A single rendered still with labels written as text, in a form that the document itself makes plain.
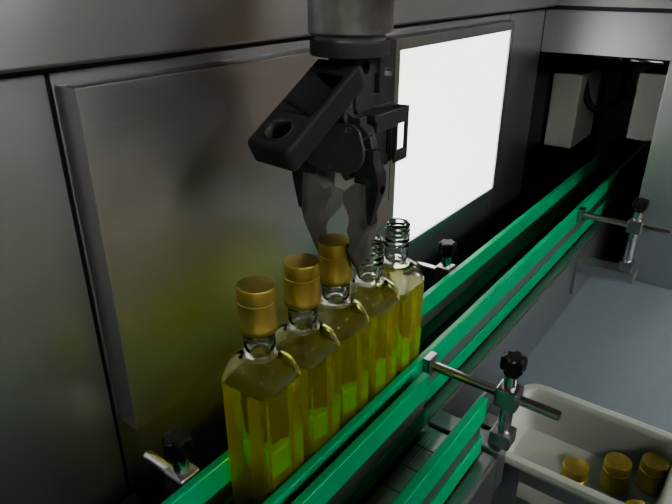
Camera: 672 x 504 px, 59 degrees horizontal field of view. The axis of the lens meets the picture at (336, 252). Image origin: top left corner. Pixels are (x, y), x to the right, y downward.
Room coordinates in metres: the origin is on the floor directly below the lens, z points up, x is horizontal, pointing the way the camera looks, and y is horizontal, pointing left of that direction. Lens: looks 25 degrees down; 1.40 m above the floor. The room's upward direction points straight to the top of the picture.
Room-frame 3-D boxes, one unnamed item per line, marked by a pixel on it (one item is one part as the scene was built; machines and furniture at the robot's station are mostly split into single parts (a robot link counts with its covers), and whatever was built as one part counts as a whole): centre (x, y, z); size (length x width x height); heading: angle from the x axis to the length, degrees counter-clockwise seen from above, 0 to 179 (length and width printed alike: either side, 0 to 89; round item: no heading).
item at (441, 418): (0.58, -0.17, 0.85); 0.09 x 0.04 x 0.07; 53
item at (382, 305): (0.58, -0.04, 0.99); 0.06 x 0.06 x 0.21; 55
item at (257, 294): (0.44, 0.07, 1.14); 0.04 x 0.04 x 0.04
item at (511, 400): (0.57, -0.18, 0.95); 0.17 x 0.03 x 0.12; 53
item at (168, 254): (0.84, -0.06, 1.15); 0.90 x 0.03 x 0.34; 143
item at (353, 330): (0.54, 0.00, 0.99); 0.06 x 0.06 x 0.21; 54
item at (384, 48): (0.56, -0.02, 1.29); 0.09 x 0.08 x 0.12; 144
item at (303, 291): (0.49, 0.03, 1.14); 0.04 x 0.04 x 0.04
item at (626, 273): (1.08, -0.56, 0.90); 0.17 x 0.05 x 0.23; 53
